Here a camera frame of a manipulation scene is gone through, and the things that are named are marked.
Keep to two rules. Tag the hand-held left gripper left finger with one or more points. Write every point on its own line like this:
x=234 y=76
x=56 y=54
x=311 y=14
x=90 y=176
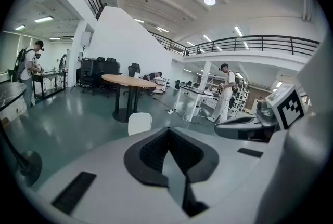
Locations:
x=104 y=178

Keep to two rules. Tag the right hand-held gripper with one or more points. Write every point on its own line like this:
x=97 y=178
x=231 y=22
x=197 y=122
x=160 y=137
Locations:
x=288 y=106

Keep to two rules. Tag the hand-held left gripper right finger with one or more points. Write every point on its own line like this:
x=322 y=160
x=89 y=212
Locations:
x=229 y=178

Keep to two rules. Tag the white chair back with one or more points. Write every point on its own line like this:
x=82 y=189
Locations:
x=139 y=123

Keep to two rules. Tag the white shelving rack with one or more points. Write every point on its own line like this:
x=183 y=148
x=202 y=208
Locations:
x=240 y=98

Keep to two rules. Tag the white desk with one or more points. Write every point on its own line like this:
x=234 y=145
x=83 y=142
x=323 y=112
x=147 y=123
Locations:
x=197 y=93

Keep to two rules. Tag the white power strip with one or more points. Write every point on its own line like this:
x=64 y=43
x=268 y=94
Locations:
x=170 y=111

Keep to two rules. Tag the white cart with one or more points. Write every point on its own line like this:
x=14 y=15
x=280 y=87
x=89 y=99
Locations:
x=160 y=85

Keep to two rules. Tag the black mezzanine railing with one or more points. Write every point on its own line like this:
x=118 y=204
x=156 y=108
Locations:
x=260 y=43

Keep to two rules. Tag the round wooden table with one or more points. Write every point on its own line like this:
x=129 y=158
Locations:
x=128 y=80

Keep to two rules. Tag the black office chair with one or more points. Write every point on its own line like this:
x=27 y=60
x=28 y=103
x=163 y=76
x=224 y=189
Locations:
x=111 y=64
x=134 y=70
x=87 y=74

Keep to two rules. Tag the black desk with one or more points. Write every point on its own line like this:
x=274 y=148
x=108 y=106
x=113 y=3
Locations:
x=49 y=76

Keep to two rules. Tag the whiteboard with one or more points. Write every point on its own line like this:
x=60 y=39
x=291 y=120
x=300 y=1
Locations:
x=68 y=58

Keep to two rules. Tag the round black marble table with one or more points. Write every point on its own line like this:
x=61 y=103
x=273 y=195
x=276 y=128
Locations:
x=10 y=93

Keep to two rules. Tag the round ceiling lamp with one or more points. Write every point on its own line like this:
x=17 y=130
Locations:
x=209 y=0

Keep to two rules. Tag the softbox light on stand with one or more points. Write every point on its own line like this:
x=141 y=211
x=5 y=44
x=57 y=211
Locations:
x=86 y=38

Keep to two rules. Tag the ceiling tube light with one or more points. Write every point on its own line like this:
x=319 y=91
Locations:
x=20 y=27
x=43 y=19

